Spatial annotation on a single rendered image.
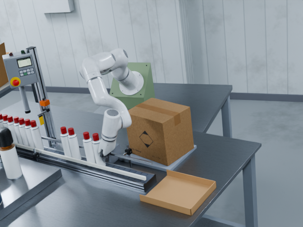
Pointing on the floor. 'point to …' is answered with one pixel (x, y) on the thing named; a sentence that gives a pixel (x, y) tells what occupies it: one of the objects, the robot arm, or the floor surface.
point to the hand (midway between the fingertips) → (105, 158)
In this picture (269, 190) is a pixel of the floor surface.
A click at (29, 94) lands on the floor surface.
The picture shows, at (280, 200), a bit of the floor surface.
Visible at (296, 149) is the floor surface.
